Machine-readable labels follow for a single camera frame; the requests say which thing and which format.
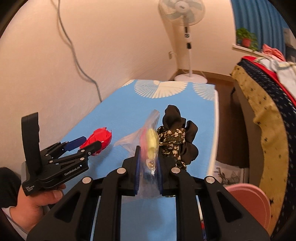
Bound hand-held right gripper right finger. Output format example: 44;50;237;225
157;148;271;241

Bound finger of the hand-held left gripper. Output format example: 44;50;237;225
55;141;102;164
46;137;87;159

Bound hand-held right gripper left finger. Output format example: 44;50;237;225
26;146;141;241

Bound red wrapper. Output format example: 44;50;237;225
80;127;112;156

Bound clear plastic bag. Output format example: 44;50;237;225
114;109;162;200

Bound person's left forearm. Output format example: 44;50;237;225
2;206;28;240

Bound person's left hand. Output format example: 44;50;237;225
17;183;66;232

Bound person's black clothing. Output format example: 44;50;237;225
0;167;22;209

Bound blue patterned tablecloth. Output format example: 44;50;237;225
59;79;217;241

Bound black cloth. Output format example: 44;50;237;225
162;105;199;166

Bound white printed carton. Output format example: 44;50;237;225
214;161;245;186

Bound yellow bed skirt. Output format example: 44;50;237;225
231;65;293;239

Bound white windowsill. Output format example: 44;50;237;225
232;44;262;55

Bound red bed sheet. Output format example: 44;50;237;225
242;56;296;105

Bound potted green plant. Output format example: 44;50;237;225
236;28;259;52

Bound light blue plaid quilt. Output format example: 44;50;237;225
253;57;296;93

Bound white standing fan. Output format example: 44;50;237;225
158;0;208;83

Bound pink cloth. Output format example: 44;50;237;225
262;44;286;61

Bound blue curtain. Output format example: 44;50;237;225
230;0;290;61

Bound grey bed frame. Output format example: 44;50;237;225
233;79;264;181

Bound grey power cable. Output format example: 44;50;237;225
51;0;103;103

